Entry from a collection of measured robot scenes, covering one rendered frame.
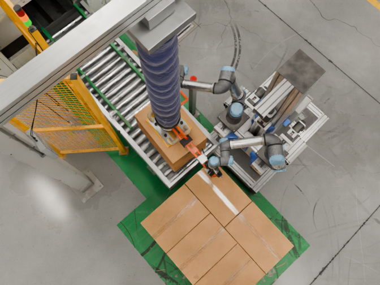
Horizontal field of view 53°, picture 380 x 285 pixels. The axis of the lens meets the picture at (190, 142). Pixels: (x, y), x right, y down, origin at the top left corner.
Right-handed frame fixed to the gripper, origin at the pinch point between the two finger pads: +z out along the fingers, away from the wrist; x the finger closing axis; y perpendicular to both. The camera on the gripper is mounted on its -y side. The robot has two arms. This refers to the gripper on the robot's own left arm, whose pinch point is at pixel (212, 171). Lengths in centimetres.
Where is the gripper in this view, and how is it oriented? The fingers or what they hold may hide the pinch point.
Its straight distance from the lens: 329.2
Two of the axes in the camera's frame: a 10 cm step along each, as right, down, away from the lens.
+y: -6.4, -7.5, 1.9
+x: -7.7, 6.2, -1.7
